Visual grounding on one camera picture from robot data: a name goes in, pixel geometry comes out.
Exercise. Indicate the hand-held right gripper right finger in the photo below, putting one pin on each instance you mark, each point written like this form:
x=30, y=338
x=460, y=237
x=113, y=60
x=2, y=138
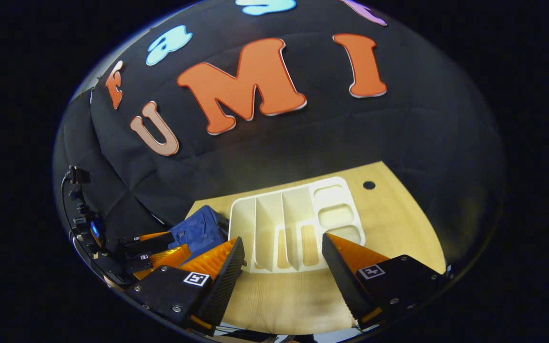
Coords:
x=343, y=283

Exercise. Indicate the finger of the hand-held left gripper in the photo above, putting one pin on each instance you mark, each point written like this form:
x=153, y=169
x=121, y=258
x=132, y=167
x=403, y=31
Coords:
x=165, y=259
x=146, y=244

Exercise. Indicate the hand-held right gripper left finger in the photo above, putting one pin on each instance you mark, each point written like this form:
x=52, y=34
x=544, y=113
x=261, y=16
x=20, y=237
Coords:
x=224, y=286

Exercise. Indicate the blue schoolbag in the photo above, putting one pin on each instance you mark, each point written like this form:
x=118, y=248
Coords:
x=198, y=231

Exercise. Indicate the white plastic bookshelf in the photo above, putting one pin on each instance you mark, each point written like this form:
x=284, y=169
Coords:
x=265, y=224

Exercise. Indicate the black backdrop cloth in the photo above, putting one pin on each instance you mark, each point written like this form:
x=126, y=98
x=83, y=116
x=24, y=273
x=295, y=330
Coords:
x=350, y=133

